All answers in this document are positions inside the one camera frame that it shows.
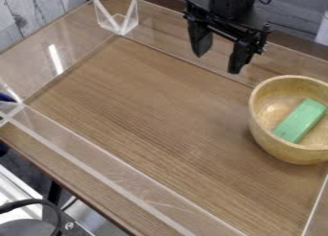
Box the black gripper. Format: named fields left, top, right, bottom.
left=183, top=0, right=272, bottom=75

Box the green rectangular block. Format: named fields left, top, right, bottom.
left=272, top=98, right=328, bottom=143

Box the light wooden bowl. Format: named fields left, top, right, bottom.
left=248, top=75, right=328, bottom=165

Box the blue object at edge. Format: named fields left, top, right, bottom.
left=0, top=92, right=16, bottom=102

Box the black table leg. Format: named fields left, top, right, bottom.
left=48, top=181, right=63, bottom=205

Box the clear acrylic tray wall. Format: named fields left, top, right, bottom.
left=0, top=0, right=328, bottom=236

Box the black cable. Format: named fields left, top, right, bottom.
left=0, top=199, right=63, bottom=236

